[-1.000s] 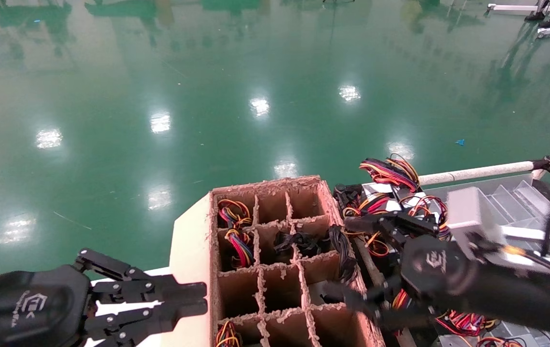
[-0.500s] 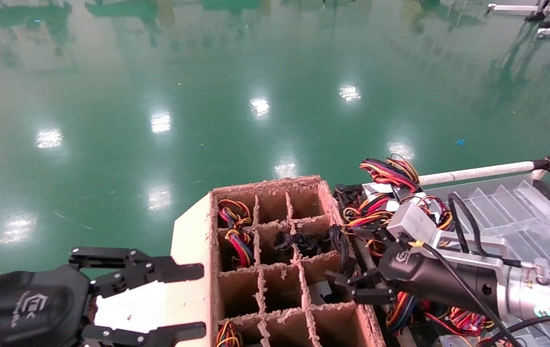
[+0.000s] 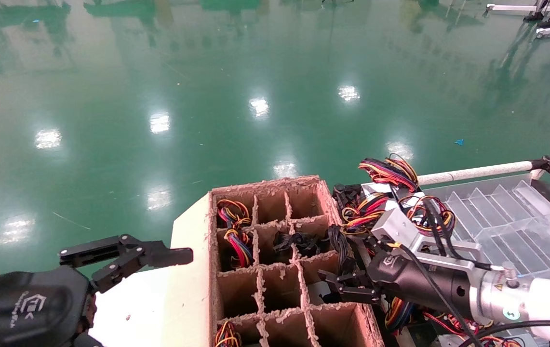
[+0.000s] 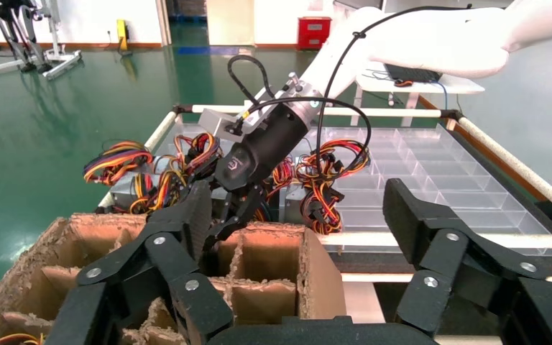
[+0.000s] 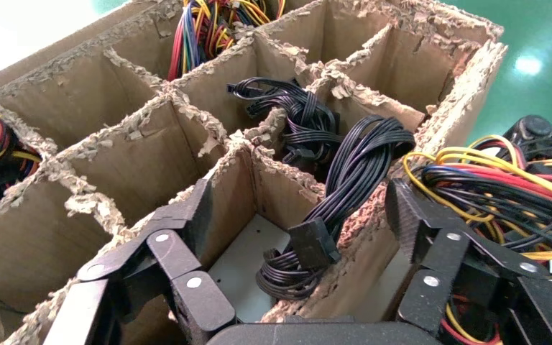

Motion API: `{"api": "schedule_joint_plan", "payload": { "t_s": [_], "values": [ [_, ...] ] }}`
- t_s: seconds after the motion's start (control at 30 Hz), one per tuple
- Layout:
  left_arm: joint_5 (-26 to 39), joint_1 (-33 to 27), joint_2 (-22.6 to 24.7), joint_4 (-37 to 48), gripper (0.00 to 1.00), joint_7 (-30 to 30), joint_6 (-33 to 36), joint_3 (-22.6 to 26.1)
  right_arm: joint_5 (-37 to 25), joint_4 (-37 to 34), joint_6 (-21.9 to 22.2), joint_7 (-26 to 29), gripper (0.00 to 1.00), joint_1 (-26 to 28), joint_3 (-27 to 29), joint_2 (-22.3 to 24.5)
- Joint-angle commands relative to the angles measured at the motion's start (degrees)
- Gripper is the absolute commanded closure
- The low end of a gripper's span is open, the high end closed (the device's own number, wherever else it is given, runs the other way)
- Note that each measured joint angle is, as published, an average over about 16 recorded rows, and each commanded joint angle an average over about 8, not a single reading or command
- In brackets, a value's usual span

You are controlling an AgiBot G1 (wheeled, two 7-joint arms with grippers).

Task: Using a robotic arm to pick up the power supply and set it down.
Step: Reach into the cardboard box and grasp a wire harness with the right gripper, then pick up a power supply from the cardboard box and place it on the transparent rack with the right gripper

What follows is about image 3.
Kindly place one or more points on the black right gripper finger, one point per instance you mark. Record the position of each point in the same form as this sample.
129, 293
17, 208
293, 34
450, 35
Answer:
356, 295
347, 281

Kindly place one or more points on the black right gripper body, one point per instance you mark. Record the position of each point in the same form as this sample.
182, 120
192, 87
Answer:
424, 286

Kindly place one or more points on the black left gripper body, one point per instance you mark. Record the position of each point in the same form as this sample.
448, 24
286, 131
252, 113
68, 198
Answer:
24, 308

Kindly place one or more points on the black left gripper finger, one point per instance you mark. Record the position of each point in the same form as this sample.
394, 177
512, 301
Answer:
164, 256

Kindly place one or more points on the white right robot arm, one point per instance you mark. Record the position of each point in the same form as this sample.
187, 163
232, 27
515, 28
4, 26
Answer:
544, 299

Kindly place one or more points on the brown cardboard divider box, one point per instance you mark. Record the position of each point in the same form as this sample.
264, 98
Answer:
188, 289

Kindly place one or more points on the clear plastic compartment tray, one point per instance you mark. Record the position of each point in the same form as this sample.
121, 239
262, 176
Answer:
520, 221

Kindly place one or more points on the black pipe corner joint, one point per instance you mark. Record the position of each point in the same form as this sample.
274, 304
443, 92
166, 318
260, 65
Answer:
549, 164

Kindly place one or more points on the white cart rail pipe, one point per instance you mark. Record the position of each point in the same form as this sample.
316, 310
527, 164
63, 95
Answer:
472, 172

